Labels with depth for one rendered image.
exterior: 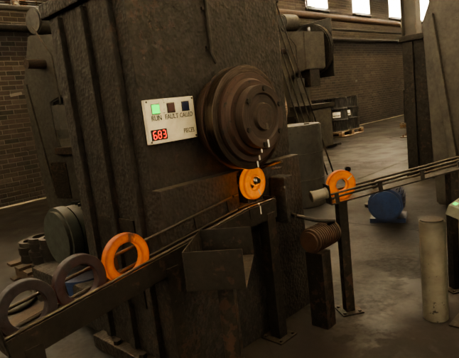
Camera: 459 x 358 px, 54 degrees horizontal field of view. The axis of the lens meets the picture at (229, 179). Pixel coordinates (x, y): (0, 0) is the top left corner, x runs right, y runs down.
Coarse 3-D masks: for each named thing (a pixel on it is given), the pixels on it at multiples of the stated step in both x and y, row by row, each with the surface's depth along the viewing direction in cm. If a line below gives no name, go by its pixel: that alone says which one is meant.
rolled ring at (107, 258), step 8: (128, 232) 165; (112, 240) 160; (120, 240) 161; (128, 240) 163; (136, 240) 166; (144, 240) 168; (104, 248) 159; (112, 248) 158; (136, 248) 169; (144, 248) 168; (104, 256) 157; (112, 256) 158; (144, 256) 168; (104, 264) 157; (112, 264) 159; (136, 264) 168; (112, 272) 159
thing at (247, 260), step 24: (192, 240) 163; (216, 240) 175; (240, 240) 173; (192, 264) 150; (216, 264) 149; (240, 264) 148; (192, 288) 152; (216, 288) 150; (240, 288) 149; (240, 336) 169
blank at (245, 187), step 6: (258, 168) 212; (246, 174) 206; (252, 174) 209; (258, 174) 212; (240, 180) 207; (246, 180) 206; (264, 180) 216; (240, 186) 207; (246, 186) 206; (258, 186) 213; (264, 186) 216; (246, 192) 207; (252, 192) 210; (258, 192) 213; (252, 198) 210
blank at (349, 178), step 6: (330, 174) 235; (336, 174) 234; (342, 174) 234; (348, 174) 235; (330, 180) 234; (336, 180) 234; (348, 180) 235; (354, 180) 236; (330, 186) 234; (348, 186) 236; (354, 186) 237; (330, 192) 234; (342, 192) 236; (342, 198) 236
